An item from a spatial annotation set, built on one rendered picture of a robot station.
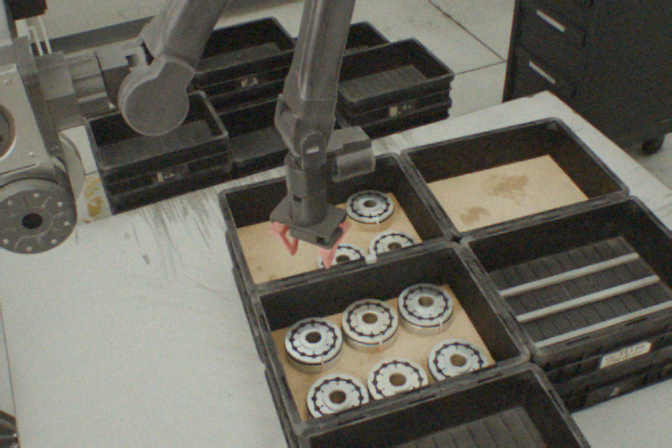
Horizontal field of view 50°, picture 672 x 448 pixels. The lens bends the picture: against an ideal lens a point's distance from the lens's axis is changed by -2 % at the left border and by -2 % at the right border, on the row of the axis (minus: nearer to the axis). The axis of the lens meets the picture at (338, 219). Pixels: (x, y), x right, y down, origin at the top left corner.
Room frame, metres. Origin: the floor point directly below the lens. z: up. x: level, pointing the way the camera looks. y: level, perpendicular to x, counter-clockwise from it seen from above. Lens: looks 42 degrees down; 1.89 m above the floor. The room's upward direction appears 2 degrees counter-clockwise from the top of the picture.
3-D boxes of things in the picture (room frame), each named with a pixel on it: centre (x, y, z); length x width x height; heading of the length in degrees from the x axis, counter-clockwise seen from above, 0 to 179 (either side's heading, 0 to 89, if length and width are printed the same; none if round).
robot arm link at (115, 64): (0.77, 0.24, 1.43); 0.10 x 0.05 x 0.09; 113
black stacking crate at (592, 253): (0.93, -0.45, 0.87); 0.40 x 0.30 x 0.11; 107
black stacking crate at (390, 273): (0.81, -0.07, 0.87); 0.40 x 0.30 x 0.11; 107
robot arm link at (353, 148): (0.86, 0.01, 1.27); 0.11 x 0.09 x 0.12; 113
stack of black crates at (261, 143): (2.08, 0.20, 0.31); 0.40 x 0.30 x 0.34; 113
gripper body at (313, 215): (0.84, 0.05, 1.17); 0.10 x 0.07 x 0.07; 61
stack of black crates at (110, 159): (1.92, 0.56, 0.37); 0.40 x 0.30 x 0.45; 113
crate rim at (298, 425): (0.81, -0.07, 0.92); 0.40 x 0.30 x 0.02; 107
